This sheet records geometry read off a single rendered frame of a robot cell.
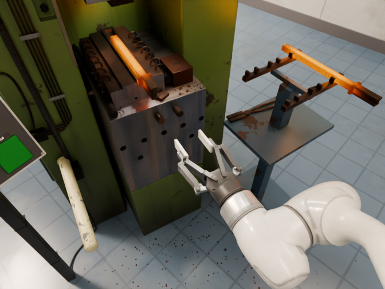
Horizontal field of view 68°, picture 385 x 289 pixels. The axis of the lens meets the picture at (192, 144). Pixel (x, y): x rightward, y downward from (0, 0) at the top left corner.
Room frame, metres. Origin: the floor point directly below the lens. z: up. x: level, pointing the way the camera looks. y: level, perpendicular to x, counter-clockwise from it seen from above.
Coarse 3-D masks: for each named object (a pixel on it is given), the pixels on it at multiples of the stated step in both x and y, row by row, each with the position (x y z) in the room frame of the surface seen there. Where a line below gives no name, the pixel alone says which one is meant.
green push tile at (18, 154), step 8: (16, 136) 0.52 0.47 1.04; (0, 144) 0.49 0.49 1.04; (8, 144) 0.50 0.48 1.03; (16, 144) 0.51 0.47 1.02; (0, 152) 0.48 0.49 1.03; (8, 152) 0.48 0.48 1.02; (16, 152) 0.49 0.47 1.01; (24, 152) 0.50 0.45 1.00; (0, 160) 0.46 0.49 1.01; (8, 160) 0.47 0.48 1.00; (16, 160) 0.48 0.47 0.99; (24, 160) 0.48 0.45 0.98; (8, 168) 0.45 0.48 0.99; (16, 168) 0.46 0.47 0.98
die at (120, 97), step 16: (96, 32) 1.18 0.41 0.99; (128, 32) 1.18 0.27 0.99; (96, 48) 1.07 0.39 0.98; (112, 48) 1.05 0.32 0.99; (128, 48) 1.03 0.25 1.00; (96, 64) 0.95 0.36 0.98; (112, 64) 0.94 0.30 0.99; (144, 64) 0.93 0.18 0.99; (112, 80) 0.85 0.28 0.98; (128, 80) 0.84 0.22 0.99; (160, 80) 0.87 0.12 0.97; (112, 96) 0.78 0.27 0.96; (128, 96) 0.81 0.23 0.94; (144, 96) 0.83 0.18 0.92
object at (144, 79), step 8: (112, 40) 1.08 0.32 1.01; (120, 40) 1.08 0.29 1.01; (120, 48) 1.02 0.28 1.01; (128, 56) 0.96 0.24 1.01; (136, 64) 0.91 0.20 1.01; (136, 72) 0.86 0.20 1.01; (144, 72) 0.86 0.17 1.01; (144, 80) 0.80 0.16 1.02; (152, 80) 0.80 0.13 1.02; (144, 88) 0.80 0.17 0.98; (152, 88) 0.75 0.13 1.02; (152, 96) 0.76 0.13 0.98
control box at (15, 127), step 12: (0, 96) 0.58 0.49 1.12; (0, 108) 0.56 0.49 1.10; (0, 120) 0.54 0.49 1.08; (12, 120) 0.55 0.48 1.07; (0, 132) 0.52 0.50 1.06; (12, 132) 0.53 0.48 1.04; (24, 132) 0.54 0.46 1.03; (24, 144) 0.52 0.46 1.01; (36, 144) 0.53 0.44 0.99; (36, 156) 0.51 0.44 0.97; (0, 168) 0.45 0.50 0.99; (24, 168) 0.47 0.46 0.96; (0, 180) 0.43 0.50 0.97
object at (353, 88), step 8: (288, 48) 1.11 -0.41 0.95; (296, 56) 1.07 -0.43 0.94; (304, 56) 1.05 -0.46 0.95; (312, 64) 1.00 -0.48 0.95; (320, 64) 0.99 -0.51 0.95; (320, 72) 0.96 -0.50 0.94; (328, 72) 0.94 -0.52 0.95; (336, 72) 0.94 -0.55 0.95; (336, 80) 0.90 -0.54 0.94; (344, 80) 0.89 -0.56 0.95; (352, 88) 0.84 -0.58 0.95; (360, 88) 0.83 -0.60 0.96; (360, 96) 0.82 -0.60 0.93; (368, 96) 0.79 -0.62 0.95; (376, 96) 0.79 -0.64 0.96; (376, 104) 0.77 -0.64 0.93
